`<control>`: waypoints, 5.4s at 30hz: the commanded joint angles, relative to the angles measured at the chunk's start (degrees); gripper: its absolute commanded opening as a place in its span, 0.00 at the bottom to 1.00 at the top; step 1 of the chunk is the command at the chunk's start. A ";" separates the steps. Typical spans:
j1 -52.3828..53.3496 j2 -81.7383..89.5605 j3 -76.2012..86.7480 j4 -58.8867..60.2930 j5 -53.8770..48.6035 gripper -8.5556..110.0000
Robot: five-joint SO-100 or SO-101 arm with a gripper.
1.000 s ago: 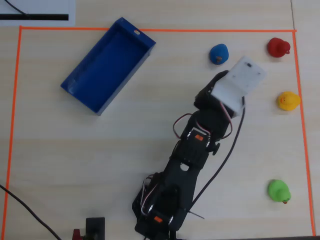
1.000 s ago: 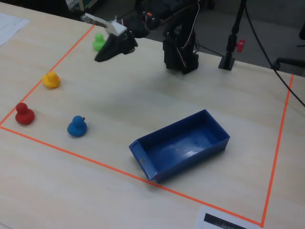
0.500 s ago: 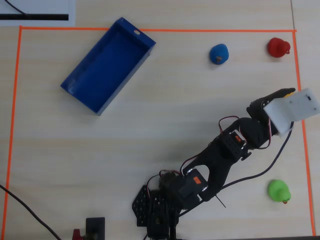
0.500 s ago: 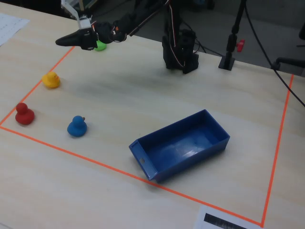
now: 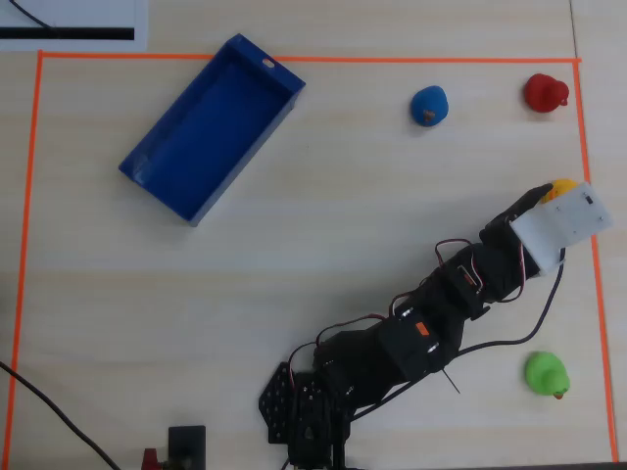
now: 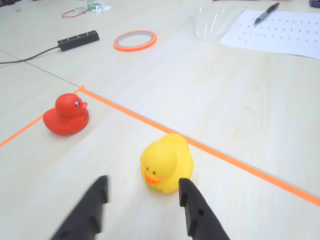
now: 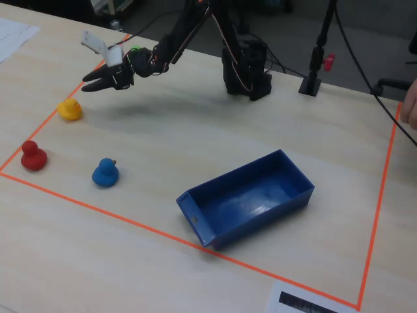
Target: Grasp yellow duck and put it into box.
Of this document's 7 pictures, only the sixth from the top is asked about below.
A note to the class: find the dark blue object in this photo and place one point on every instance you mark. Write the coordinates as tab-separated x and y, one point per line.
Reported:
315	3

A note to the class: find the clear plastic bag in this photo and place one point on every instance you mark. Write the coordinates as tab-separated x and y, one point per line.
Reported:
210	27

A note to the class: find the black pen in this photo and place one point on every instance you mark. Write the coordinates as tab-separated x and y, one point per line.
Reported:
265	13

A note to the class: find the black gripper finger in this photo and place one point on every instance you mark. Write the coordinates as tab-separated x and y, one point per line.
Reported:
85	215
200	217

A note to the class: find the red rubber duck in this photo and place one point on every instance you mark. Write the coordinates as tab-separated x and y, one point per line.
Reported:
66	117

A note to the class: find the bag of green parts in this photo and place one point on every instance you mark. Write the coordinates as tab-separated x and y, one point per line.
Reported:
98	6

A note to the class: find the yellow rubber duck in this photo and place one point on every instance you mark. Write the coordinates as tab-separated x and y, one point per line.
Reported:
165	160

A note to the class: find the white paper with dot grid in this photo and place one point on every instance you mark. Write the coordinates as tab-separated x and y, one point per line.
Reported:
275	37

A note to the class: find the orange tape roll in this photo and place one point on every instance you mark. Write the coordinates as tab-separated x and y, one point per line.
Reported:
135	49

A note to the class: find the orange tape outline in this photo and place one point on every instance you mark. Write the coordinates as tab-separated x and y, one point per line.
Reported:
250	168

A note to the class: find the black usb hub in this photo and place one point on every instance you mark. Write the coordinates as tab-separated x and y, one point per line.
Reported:
77	40

